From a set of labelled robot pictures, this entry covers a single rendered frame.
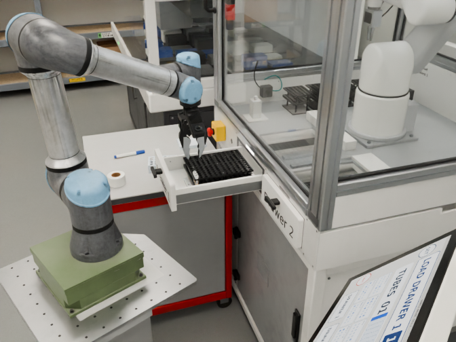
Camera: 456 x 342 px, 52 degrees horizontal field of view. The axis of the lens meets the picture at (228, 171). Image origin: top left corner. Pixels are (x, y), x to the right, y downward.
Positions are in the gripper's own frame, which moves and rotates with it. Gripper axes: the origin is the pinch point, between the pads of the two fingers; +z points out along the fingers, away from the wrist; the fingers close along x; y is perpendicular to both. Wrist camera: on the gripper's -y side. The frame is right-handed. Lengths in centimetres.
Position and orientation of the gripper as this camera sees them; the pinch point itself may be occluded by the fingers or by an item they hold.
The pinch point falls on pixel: (194, 155)
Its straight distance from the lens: 163.9
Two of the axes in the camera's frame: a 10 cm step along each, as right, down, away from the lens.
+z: 0.0, 8.7, 5.0
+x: -9.5, 1.6, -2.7
